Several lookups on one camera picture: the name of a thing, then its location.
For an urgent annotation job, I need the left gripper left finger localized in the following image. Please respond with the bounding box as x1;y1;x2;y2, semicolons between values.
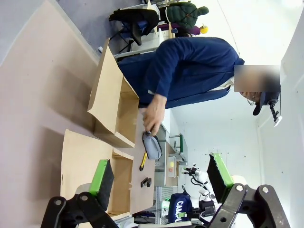
40;159;119;228

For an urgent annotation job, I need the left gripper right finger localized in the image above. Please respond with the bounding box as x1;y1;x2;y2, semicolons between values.
206;153;293;228

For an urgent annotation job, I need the black clip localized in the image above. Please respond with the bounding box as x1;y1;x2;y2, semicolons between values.
140;176;152;189

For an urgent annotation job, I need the grey blue zippered pouch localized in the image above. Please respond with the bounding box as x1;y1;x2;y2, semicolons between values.
142;131;163;161

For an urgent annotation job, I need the person's right forearm navy sleeve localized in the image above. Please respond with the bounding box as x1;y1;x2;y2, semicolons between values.
144;54;176;98

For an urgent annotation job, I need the cardboard box with long lid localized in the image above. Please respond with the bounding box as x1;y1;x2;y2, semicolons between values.
60;129;134;216

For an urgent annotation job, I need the cardboard box with short flap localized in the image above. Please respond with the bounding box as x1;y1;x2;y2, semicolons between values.
87;37;140;148

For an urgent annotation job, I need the person's right hand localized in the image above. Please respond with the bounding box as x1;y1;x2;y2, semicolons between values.
143;94;166;137

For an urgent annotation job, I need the navy bag with white print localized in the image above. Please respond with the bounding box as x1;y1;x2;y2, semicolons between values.
168;192;193;224

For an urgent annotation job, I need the yellow black utility knife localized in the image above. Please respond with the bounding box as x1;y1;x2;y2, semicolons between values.
139;152;149;171

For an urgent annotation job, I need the navy baseball cap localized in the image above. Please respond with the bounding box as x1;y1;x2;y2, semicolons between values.
252;91;281;116

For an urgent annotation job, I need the person in navy jacket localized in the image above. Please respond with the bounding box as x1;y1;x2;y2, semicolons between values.
117;37;282;117

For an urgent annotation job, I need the purple garment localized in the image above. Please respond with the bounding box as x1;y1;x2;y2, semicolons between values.
156;22;202;37

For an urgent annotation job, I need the black office chair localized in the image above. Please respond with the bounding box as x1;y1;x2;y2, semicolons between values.
108;8;160;53

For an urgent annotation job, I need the metal cart with green handle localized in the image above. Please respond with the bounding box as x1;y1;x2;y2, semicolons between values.
169;134;189;165

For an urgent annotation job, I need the aluminium frame post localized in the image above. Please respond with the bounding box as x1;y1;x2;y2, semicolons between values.
154;123;168;188

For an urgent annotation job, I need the head mounted camera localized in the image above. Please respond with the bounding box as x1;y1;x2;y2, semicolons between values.
268;98;284;128

